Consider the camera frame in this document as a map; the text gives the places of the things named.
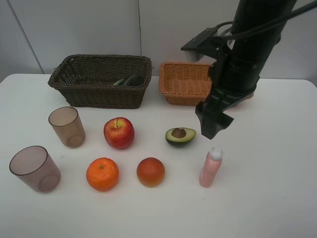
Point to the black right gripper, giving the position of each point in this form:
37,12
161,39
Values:
232,81

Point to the pink spray bottle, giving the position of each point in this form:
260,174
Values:
211,166

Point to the halved avocado with pit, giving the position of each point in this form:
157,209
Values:
180,136

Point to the red orange round fruit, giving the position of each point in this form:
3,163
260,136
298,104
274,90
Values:
150,172

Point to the dark green pump bottle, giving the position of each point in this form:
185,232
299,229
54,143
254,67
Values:
133,80

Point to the red yellow apple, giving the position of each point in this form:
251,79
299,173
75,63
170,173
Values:
119,133

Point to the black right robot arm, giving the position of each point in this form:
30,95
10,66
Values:
239,58

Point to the light orange wicker basket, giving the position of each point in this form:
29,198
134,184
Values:
183,83

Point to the orange mandarin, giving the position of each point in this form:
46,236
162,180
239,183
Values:
102,174

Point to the dark brown wicker basket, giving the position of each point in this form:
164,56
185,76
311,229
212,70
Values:
87,80

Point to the brown translucent plastic cup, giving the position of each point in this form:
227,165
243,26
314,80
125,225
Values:
67,125

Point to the purple translucent plastic cup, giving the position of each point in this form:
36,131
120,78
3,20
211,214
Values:
34,166

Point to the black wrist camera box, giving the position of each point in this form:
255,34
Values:
203,45

